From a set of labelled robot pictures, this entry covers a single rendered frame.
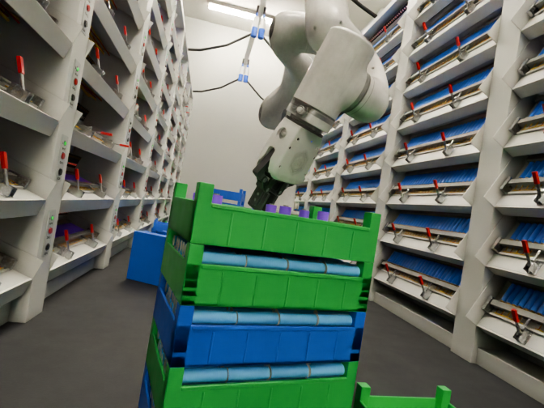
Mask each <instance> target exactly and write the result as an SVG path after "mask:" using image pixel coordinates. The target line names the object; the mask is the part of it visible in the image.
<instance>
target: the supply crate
mask: <svg viewBox="0 0 544 408"><path fill-rule="evenodd" d="M214 188H215V185H214V184H211V183H206V182H201V181H199V182H197V186H196V191H195V196H194V200H193V199H191V198H186V194H187V189H188V184H185V183H180V182H176V183H175V186H174V192H173V197H172V205H171V210H170V215H169V220H168V226H169V227H170V228H171V229H172V230H173V231H175V232H176V233H177V234H179V235H180V236H182V237H183V238H184V239H186V240H187V241H188V242H189V243H190V244H205V245H213V246H220V247H228V248H236V249H251V250H258V251H266V252H274V253H288V254H295V255H304V256H311V257H326V258H333V259H341V260H349V261H363V262H371V263H374V259H375V254H376V244H377V239H378V233H379V228H380V218H381V214H377V213H372V212H365V213H364V217H363V226H362V227H361V226H356V225H351V224H346V223H338V222H333V221H324V220H318V219H317V213H318V211H321V210H322V208H321V207H319V206H310V207H309V211H310V213H309V218H303V217H299V216H298V215H283V214H279V213H278V212H276V213H272V212H267V211H263V210H252V208H247V207H242V206H232V205H227V204H222V205H220V204H215V203H212V198H213V193H214Z"/></svg>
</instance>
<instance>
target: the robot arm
mask: <svg viewBox="0 0 544 408"><path fill-rule="evenodd" d="M304 10H305V12H301V11H282V12H280V13H278V14H277V15H276V16H275V17H274V18H273V19H272V21H271V24H270V30H269V41H270V46H271V48H272V50H273V52H274V54H275V56H276V57H277V58H278V59H279V61H280V62H281V63H282V64H283V65H284V66H285V67H284V71H283V79H282V82H281V84H280V85H279V86H278V87H277V88H276V89H274V90H273V91H272V92H271V93H270V94H269V95H268V96H267V97H266V98H265V99H264V100H263V101H262V103H261V105H260V108H259V113H258V119H259V121H260V123H261V124H262V125H263V126H264V127H266V128H267V129H270V130H274V132H273V133H272V134H271V136H270V138H269V140H268V141H267V143H266V145H265V146H264V148H263V150H262V151H261V154H260V155H259V157H258V160H257V166H256V167H255V168H254V169H253V174H254V175H255V176H256V177H257V182H256V186H257V187H256V189H255V190H254V191H253V194H252V196H251V198H250V199H249V201H248V204H249V205H250V206H251V207H252V209H254V210H263V211H266V204H270V203H272V204H274V205H275V206H277V209H276V212H279V208H280V206H283V205H286V206H289V207H291V214H294V215H298V214H299V212H298V211H293V210H294V209H297V210H298V209H299V203H298V202H297V203H295V190H296V185H299V184H301V183H302V182H303V180H304V178H305V177H306V175H307V173H308V171H309V169H310V168H311V166H312V163H313V161H314V159H315V158H316V156H317V152H318V151H319V149H320V146H321V143H322V140H323V135H322V134H321V132H322V131H323V132H325V133H329V131H330V129H331V128H332V126H333V124H334V122H335V121H336V119H337V118H338V115H339V114H340V112H343V113H345V114H346V115H348V116H349V117H352V118H353V119H355V120H357V121H360V122H363V123H372V122H374V121H377V120H378V119H380V118H381V117H382V116H383V115H384V113H385V111H386V109H387V108H388V104H389V85H388V81H387V78H386V74H385V70H384V67H383V65H382V63H381V61H380V59H379V57H378V55H377V53H376V51H375V50H374V48H373V47H372V45H371V44H370V43H369V42H368V41H367V39H366V38H365V37H364V36H363V34H362V33H361V32H360V31H359V30H358V28H357V27H356V26H355V25H354V24H353V23H352V22H351V20H350V16H349V9H348V3H347V0H304ZM307 53H308V54H314V55H316V56H315V58H314V59H313V60H312V59H311V58H310V57H309V56H308V55H307Z"/></svg>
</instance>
